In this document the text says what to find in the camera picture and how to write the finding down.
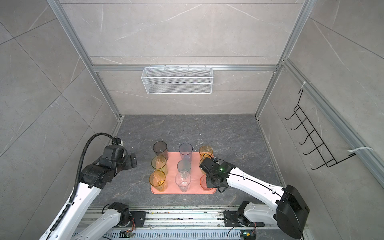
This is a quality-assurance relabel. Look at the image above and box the pink short glass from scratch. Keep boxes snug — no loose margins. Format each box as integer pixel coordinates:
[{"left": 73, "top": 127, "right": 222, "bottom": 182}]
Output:
[{"left": 200, "top": 175, "right": 212, "bottom": 191}]

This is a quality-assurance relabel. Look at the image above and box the short yellow glass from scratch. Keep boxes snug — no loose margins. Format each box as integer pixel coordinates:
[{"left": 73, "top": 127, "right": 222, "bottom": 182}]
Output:
[{"left": 199, "top": 145, "right": 214, "bottom": 160}]

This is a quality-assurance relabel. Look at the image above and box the pink plastic tray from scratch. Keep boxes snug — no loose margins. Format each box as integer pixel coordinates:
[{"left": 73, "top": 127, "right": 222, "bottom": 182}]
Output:
[{"left": 151, "top": 152, "right": 216, "bottom": 195}]

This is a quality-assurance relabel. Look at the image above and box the teal dimpled cup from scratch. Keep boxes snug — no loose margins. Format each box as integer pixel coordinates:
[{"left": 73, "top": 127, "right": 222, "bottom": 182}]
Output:
[{"left": 177, "top": 160, "right": 192, "bottom": 173}]

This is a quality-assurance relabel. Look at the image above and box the clear glass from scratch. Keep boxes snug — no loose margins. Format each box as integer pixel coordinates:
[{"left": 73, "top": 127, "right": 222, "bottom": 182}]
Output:
[{"left": 175, "top": 171, "right": 192, "bottom": 193}]

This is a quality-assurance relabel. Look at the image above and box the tall blue glass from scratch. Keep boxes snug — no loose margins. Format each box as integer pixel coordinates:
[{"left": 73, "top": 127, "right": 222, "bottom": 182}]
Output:
[{"left": 179, "top": 143, "right": 194, "bottom": 162}]

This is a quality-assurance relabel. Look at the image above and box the light green tall glass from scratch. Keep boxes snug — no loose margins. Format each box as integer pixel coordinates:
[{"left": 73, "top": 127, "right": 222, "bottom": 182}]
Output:
[{"left": 151, "top": 155, "right": 168, "bottom": 175}]

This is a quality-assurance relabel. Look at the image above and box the dark grey tall glass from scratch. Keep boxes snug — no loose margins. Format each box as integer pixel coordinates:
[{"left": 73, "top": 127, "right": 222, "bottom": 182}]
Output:
[{"left": 153, "top": 141, "right": 168, "bottom": 160}]

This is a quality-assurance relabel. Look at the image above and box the tall yellow glass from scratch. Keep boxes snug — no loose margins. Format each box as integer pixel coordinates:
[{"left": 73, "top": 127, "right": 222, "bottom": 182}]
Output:
[{"left": 149, "top": 171, "right": 168, "bottom": 192}]

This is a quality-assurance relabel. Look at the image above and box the short green glass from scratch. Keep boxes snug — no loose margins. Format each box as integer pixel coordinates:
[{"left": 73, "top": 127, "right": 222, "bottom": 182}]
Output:
[{"left": 199, "top": 159, "right": 206, "bottom": 175}]

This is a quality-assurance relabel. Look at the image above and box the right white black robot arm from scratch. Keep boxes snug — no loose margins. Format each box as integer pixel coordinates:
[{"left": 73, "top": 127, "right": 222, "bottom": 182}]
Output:
[{"left": 199, "top": 156, "right": 310, "bottom": 240}]

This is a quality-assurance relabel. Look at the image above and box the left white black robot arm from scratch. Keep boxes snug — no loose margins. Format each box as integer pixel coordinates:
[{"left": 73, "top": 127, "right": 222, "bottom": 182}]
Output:
[{"left": 40, "top": 133, "right": 137, "bottom": 240}]

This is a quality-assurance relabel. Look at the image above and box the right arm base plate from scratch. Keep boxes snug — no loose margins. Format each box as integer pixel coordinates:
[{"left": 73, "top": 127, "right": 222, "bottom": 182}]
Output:
[{"left": 223, "top": 210, "right": 265, "bottom": 227}]

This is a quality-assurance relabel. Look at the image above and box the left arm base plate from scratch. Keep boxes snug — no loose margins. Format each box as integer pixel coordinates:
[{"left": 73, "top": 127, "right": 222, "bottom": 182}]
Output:
[{"left": 126, "top": 211, "right": 147, "bottom": 228}]

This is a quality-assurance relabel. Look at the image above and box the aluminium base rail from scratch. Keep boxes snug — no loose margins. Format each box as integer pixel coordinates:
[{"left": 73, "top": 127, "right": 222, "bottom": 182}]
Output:
[{"left": 58, "top": 208, "right": 310, "bottom": 230}]

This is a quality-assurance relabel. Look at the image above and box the white wire mesh basket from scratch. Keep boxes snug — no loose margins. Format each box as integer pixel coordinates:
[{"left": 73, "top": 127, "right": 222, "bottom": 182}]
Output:
[{"left": 141, "top": 67, "right": 214, "bottom": 95}]

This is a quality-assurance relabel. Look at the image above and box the black wire hook rack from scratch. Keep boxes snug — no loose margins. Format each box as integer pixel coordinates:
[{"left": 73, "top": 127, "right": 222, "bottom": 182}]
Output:
[{"left": 285, "top": 89, "right": 356, "bottom": 171}]

